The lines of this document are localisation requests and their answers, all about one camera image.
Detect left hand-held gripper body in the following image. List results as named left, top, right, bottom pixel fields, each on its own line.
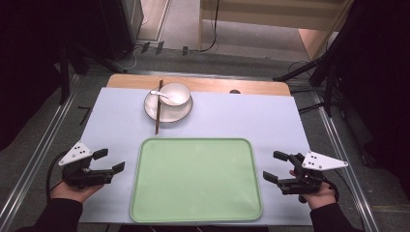
left=58, top=141, right=114, bottom=189

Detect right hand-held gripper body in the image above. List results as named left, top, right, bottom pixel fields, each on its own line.
left=276, top=151, right=349, bottom=196

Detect person's left hand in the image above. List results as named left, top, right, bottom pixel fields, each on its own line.
left=50, top=180, right=104, bottom=205

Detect person's right hand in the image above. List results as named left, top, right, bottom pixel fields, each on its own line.
left=288, top=169, right=338, bottom=211

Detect light blue table mat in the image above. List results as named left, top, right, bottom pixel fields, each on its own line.
left=78, top=86, right=313, bottom=227

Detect brown chopsticks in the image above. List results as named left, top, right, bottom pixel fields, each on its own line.
left=154, top=78, right=164, bottom=136

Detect green tray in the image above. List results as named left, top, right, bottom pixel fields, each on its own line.
left=130, top=137, right=263, bottom=224

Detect white plate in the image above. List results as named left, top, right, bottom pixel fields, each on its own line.
left=143, top=87, right=194, bottom=124

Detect white spoon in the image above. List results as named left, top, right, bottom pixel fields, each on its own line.
left=150, top=90, right=180, bottom=106

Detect black metal stand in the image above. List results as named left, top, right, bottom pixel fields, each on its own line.
left=57, top=41, right=128, bottom=106

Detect white bowl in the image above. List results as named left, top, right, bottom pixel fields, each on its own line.
left=158, top=81, right=192, bottom=107

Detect black tripod stand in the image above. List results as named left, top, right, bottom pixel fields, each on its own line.
left=273, top=0, right=359, bottom=118

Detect dark curtain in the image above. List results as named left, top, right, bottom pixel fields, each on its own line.
left=0, top=0, right=107, bottom=153
left=335, top=0, right=410, bottom=202

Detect black cabinet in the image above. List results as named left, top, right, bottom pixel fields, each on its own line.
left=99, top=0, right=145, bottom=63

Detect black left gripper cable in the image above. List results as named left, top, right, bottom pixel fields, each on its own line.
left=45, top=150, right=71, bottom=203

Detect metal floor rail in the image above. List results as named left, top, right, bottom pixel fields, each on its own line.
left=0, top=72, right=81, bottom=224
left=316, top=105, right=381, bottom=232

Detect wooden frame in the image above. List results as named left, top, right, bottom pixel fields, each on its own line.
left=197, top=0, right=356, bottom=62

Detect black floor cable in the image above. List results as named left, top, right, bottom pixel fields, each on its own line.
left=197, top=0, right=222, bottom=53

